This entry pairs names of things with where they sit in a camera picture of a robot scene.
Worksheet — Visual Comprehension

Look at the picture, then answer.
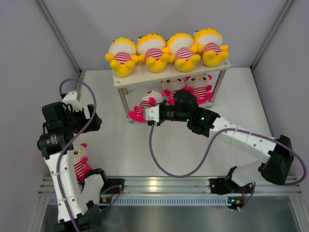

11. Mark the pink plush face down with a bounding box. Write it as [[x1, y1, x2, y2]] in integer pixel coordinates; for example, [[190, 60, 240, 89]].
[[185, 73, 213, 104]]

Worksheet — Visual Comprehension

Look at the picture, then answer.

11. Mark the pink plush with glasses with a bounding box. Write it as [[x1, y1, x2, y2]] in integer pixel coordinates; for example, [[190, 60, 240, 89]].
[[73, 143, 92, 185]]

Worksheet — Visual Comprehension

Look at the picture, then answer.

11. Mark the yellow frog plush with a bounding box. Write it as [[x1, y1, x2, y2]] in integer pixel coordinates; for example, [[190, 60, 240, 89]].
[[105, 37, 139, 77], [193, 28, 229, 67], [137, 34, 170, 73], [166, 33, 201, 73]]

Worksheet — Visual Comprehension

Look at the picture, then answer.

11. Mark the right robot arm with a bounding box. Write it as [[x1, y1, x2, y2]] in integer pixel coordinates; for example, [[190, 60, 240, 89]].
[[144, 90, 294, 195]]

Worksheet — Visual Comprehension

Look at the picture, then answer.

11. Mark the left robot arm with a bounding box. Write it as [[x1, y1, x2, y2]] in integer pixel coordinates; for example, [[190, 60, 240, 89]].
[[37, 101, 109, 232]]

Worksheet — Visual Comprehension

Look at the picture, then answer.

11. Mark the white two-tier shelf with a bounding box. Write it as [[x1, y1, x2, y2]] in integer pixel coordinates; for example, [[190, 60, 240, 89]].
[[112, 59, 231, 124]]

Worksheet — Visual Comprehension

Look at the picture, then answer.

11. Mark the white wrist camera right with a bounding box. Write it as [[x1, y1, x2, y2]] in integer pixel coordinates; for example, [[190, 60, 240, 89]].
[[144, 105, 160, 123]]

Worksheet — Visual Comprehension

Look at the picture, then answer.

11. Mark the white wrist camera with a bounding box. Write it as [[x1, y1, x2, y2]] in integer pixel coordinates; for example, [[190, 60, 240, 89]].
[[144, 105, 160, 123], [61, 90, 82, 112]]

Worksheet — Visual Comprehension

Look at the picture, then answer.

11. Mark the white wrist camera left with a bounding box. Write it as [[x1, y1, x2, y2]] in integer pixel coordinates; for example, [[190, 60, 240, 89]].
[[61, 90, 82, 112]]

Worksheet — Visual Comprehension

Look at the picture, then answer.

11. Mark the aluminium rail frame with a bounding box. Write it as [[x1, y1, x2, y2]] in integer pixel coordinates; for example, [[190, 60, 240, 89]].
[[38, 175, 301, 195]]

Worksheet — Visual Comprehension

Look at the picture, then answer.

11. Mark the perforated cable duct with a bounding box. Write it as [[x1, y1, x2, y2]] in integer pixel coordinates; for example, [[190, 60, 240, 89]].
[[48, 195, 254, 206]]

